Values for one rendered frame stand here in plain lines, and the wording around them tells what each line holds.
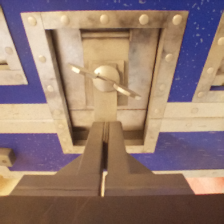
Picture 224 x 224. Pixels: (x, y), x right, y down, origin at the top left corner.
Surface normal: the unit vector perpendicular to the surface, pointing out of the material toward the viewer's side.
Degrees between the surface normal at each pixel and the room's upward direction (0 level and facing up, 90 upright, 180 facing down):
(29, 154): 90
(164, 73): 90
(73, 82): 90
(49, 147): 90
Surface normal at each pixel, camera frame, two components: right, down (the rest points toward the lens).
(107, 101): 0.00, 0.29
